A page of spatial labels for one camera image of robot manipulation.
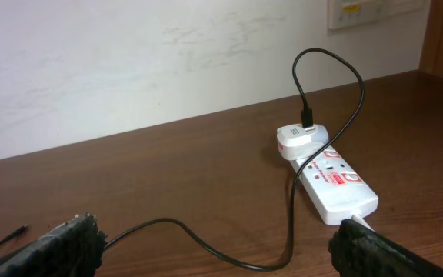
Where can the white power strip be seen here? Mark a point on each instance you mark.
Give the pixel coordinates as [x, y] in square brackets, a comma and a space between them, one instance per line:
[337, 191]

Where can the white wall socket panel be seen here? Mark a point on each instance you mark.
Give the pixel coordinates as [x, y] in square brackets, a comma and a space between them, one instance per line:
[348, 13]

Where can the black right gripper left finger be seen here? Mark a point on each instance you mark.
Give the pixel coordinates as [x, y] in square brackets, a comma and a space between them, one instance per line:
[74, 248]

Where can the white USB wall charger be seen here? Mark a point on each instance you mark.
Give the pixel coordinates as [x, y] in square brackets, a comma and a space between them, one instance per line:
[296, 142]

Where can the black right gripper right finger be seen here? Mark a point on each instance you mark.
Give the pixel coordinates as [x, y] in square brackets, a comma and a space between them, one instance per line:
[358, 251]

